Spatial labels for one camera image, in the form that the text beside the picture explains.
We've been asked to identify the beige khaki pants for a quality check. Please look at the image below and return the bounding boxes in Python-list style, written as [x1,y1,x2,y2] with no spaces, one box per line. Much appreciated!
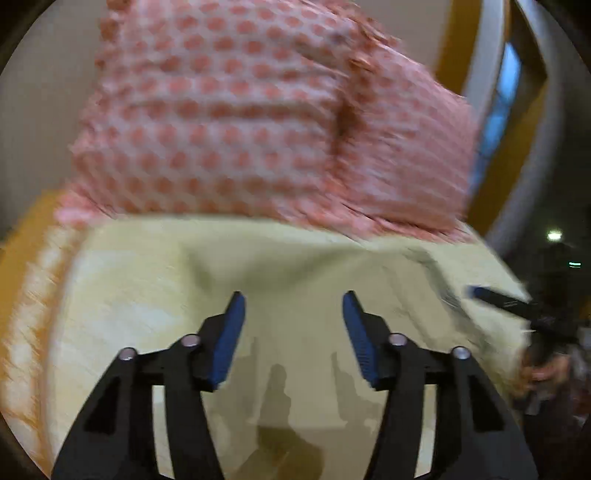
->
[147,219,464,479]

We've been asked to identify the person right hand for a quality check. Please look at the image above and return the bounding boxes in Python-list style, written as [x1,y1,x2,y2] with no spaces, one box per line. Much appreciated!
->
[511,350,572,408]

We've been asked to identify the yellow patterned bed cover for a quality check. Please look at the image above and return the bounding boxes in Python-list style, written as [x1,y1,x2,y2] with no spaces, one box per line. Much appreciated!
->
[1,194,527,474]

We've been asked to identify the blue glass window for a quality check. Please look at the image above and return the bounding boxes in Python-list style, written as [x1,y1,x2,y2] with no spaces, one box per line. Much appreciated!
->
[469,42,522,196]

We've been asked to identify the pink polka dot pillow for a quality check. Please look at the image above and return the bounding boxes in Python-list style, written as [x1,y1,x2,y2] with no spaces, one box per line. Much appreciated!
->
[56,1,477,241]

